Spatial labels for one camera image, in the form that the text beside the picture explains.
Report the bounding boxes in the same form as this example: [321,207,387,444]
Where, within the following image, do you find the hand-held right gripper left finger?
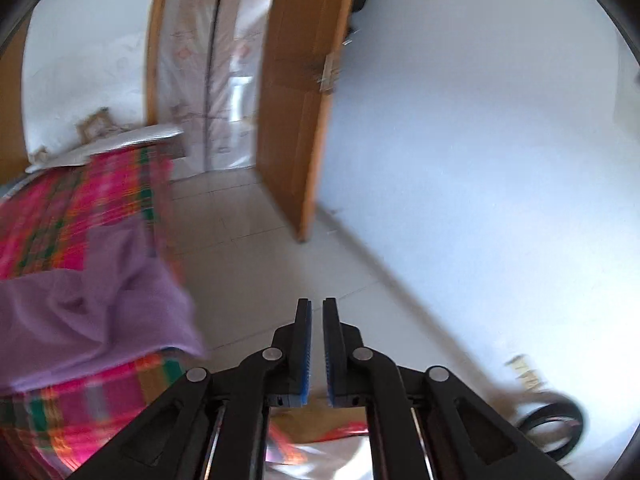
[65,297,314,480]

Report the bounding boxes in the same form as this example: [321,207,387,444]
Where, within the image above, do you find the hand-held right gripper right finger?
[322,297,576,480]

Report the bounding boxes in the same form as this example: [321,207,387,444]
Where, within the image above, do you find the purple fleece pants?
[0,222,209,394]

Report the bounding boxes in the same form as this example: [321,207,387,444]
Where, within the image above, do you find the wooden door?
[255,0,363,244]

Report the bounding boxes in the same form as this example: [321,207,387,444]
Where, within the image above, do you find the silver foil mat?
[25,124,185,174]

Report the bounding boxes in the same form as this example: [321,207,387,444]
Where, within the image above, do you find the pink green plaid bed sheet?
[0,147,211,479]

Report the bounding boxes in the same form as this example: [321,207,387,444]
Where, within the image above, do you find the clear plastic door curtain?
[157,0,276,173]

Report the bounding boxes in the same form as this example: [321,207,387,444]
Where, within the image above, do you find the labelled cardboard box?
[75,107,126,144]

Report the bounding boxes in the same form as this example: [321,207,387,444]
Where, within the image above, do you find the black coiled hose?
[517,395,584,464]

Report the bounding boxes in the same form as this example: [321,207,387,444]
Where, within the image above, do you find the metal door handle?
[317,52,341,94]

